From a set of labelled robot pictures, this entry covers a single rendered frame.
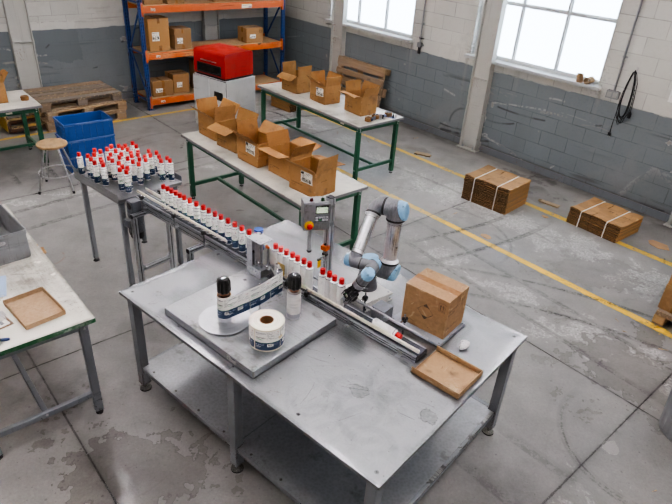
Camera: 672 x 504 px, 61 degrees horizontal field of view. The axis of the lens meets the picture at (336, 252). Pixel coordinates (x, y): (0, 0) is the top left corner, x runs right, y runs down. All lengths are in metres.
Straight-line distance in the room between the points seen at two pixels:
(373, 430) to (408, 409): 0.24
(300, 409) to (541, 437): 1.95
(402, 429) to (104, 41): 8.90
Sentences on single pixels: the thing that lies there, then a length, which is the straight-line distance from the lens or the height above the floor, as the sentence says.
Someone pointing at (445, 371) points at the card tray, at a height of 0.83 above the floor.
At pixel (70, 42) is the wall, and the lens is 10.54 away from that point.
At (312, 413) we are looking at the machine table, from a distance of 2.98.
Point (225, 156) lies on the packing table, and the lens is 6.08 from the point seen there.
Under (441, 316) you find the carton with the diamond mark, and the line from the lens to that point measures 3.42.
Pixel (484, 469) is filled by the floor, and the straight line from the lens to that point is 4.02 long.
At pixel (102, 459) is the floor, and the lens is 4.03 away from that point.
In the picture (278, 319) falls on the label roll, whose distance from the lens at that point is 3.23.
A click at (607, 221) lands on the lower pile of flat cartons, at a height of 0.20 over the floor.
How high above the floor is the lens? 2.98
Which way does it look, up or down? 30 degrees down
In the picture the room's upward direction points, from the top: 4 degrees clockwise
